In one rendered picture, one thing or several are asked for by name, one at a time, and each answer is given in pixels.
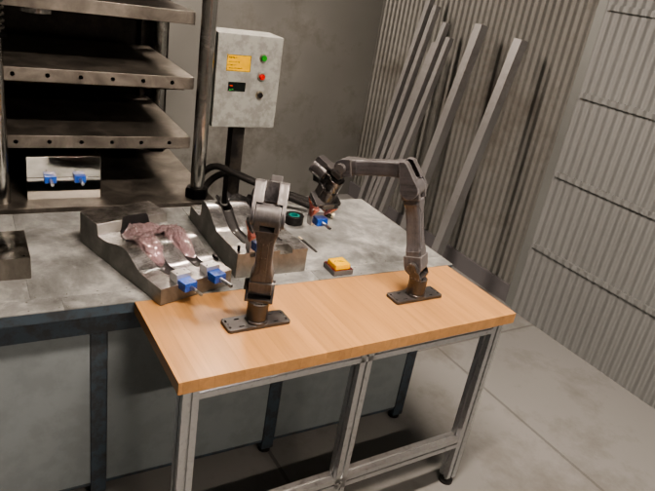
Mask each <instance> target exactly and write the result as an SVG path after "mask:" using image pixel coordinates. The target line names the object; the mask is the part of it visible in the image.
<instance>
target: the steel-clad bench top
mask: <svg viewBox="0 0 655 491"><path fill-rule="evenodd" d="M340 203H341V205H340V206H338V209H337V210H336V211H335V212H334V217H333V219H331V218H329V217H327V219H328V221H327V225H328V226H329V227H331V230H329V229H327V228H326V227H325V226H319V227H317V226H310V225H309V224H308V223H307V222H306V220H307V213H308V208H305V207H302V206H300V205H298V204H295V203H293V202H288V206H287V211H297V212H300V213H302V214H303V215H304V219H303V224H302V225H301V226H289V225H288V224H286V223H285V228H286V229H287V230H288V231H289V232H290V233H291V234H293V235H294V236H295V237H296V238H298V237H301V238H302V239H303V240H304V241H306V242H307V243H308V244H309V245H310V246H312V247H313V248H314V249H315V250H316V251H317V252H315V251H314V250H313V249H311V248H310V247H309V246H308V245H307V244H305V243H303V242H302V241H301V240H300V239H299V238H298V239H299V240H300V241H301V242H302V243H303V244H304V245H305V246H307V247H308V251H307V257H306V263H305V270H304V271H302V272H292V273H283V274H275V275H274V279H273V280H274V281H276V284H275V285H280V284H289V283H305V282H312V281H321V280H330V279H338V278H347V277H355V276H363V275H371V274H380V273H388V272H397V271H404V270H405V267H404V256H405V248H406V230H405V229H403V228H402V227H400V226H399V225H398V224H396V223H395V222H393V221H392V220H391V219H389V218H388V217H386V216H385V215H384V214H382V213H381V212H379V211H378V210H377V209H375V208H373V207H372V206H371V205H369V204H368V203H366V202H365V201H364V200H362V199H351V200H340ZM161 209H163V210H164V211H166V212H167V222H168V223H169V224H172V225H175V224H176V223H177V226H181V227H182V228H184V230H188V231H191V232H193V233H194V234H196V235H197V237H198V238H199V239H200V241H201V242H202V244H203V245H204V247H205V248H206V250H207V251H208V253H209V254H210V255H211V256H212V255H213V254H214V255H215V256H217V254H216V253H215V252H214V250H213V249H212V247H211V246H210V245H209V244H208V242H207V241H206V240H205V238H204V237H203V236H202V234H201V233H200V232H199V231H198V229H197V228H196V227H195V225H194V224H193V223H192V221H191V220H190V207H174V208H161ZM325 217H326V216H325ZM14 222H15V223H14ZM15 227H16V228H15ZM21 230H24V234H25V237H26V241H27V246H28V250H29V254H30V261H31V279H22V280H11V281H1V282H0V318H8V317H17V316H25V315H34V314H42V313H50V312H58V311H67V310H75V309H84V308H92V307H100V306H108V305H117V304H125V303H134V302H138V301H146V300H153V299H151V298H150V297H149V296H148V295H146V294H145V293H144V292H143V291H142V290H140V289H139V288H138V287H137V286H135V285H134V284H133V283H131V282H130V281H129V280H128V279H126V278H125V277H124V276H123V275H121V274H120V273H119V272H118V271H116V270H115V269H114V268H113V267H112V266H110V265H109V264H108V263H107V262H105V261H104V260H103V259H102V258H100V257H99V256H98V255H97V254H95V253H94V252H93V251H92V250H90V249H89V248H88V247H87V246H86V245H84V244H83V243H82V242H80V211H66V212H43V213H21V214H0V232H4V231H21ZM425 246H426V245H425ZM426 251H427V252H428V265H427V268H430V267H439V266H446V265H447V266H449V265H452V263H450V262H449V261H447V260H446V259H445V258H443V257H442V256H440V255H439V254H438V253H436V252H435V251H433V250H432V249H431V248H429V247H428V246H426ZM217 257H218V256H217ZM336 257H343V258H344V259H345V260H346V261H347V262H348V263H349V264H350V267H351V268H352V269H353V275H345V276H336V277H334V276H333V275H332V274H331V273H330V272H329V271H328V270H327V269H326V268H325V267H324V262H325V261H328V259H329V258H336ZM218 261H219V262H221V263H222V264H224V263H223V262H222V261H221V260H220V258H219V257H218ZM230 283H231V284H233V287H231V288H230V287H229V286H227V285H226V286H223V287H220V288H216V289H213V290H210V291H207V292H203V294H205V293H214V292H221V291H230V290H238V289H244V284H245V278H238V279H235V278H234V276H233V275H232V274H231V282H230ZM29 296H30V297H29ZM61 300H62V301H61ZM63 307H64V308H63Z"/></svg>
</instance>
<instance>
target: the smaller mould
mask: <svg viewBox="0 0 655 491"><path fill-rule="evenodd" d="M22 279H31V261H30V254H29V250H28V246H27V241H26V237H25V234H24V230H21V231H4V232H0V282H1V281H11V280H22Z"/></svg>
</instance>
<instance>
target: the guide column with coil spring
mask: <svg viewBox="0 0 655 491"><path fill-rule="evenodd" d="M11 201H12V200H11V183H10V166H9V149H8V133H7V116H6V99H5V83H4V66H3V49H2V38H0V205H6V204H9V203H10V202H11Z"/></svg>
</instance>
